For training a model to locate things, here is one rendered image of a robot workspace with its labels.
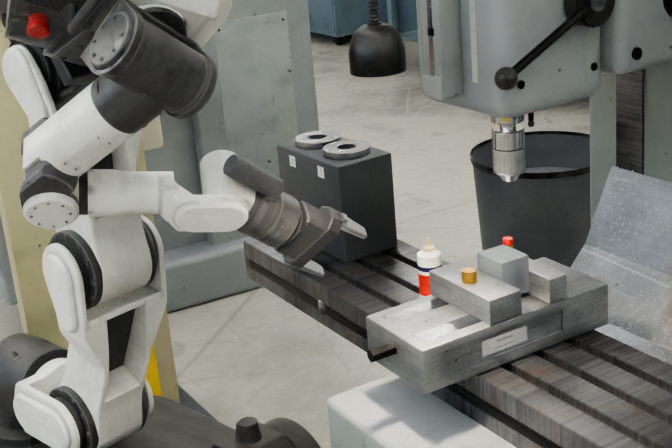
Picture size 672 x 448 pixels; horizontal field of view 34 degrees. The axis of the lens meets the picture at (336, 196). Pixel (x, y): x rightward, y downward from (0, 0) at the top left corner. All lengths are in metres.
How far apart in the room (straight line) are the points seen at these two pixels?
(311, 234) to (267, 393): 1.85
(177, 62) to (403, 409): 0.64
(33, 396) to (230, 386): 1.53
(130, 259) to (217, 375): 1.84
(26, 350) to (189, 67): 1.00
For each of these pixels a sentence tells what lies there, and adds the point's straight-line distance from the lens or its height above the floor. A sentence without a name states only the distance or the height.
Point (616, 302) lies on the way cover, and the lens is 1.90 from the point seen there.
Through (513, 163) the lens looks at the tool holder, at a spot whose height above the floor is 1.22.
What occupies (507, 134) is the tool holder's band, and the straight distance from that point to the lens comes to 1.58.
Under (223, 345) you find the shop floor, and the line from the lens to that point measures 3.92.
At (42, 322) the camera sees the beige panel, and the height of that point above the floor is 0.44.
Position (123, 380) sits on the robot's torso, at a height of 0.76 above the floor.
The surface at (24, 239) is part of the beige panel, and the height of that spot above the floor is 0.69.
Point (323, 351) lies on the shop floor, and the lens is 3.80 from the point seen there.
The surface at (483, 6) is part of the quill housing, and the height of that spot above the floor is 1.46.
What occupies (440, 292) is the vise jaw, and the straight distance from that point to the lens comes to 1.69.
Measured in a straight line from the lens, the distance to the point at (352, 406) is 1.72.
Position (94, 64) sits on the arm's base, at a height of 1.44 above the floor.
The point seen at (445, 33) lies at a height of 1.43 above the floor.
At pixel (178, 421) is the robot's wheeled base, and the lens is 2.33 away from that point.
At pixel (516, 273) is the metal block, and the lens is 1.67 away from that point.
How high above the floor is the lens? 1.70
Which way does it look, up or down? 19 degrees down
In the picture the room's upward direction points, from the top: 5 degrees counter-clockwise
